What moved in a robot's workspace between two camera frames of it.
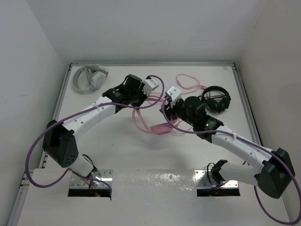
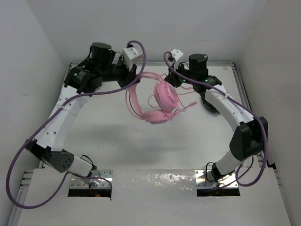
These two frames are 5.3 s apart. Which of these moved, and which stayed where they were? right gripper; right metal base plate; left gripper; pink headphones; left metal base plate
Moved: right gripper; pink headphones; left gripper
Stayed: right metal base plate; left metal base plate
